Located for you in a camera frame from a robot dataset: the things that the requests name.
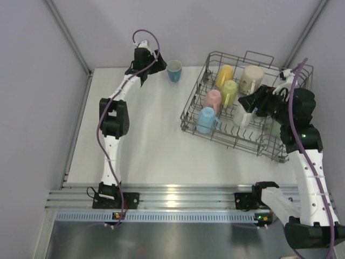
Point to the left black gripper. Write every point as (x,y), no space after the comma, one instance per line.
(159,66)

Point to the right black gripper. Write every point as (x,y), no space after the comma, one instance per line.
(262,96)

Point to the dark blue mug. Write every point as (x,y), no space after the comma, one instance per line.
(174,70)

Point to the white mug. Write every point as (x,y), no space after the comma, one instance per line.
(241,117)

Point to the pale yellow-green mug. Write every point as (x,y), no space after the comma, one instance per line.
(228,92)

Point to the floral cream mug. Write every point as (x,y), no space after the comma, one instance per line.
(251,79)

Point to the pink mug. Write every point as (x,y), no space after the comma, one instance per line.
(213,99)

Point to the green tumbler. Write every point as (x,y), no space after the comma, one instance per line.
(275,129)

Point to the grey wire dish rack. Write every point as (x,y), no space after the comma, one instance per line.
(256,137)

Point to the yellow mug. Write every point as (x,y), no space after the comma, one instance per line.
(225,73)

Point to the light blue mug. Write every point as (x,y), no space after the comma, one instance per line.
(207,121)

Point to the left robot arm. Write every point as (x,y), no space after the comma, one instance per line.
(114,124)

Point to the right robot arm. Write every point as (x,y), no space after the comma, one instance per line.
(315,224)

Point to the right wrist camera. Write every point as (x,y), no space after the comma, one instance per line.
(286,76)

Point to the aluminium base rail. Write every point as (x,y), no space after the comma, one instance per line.
(155,197)

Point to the perforated cable tray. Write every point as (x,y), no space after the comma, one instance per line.
(158,217)

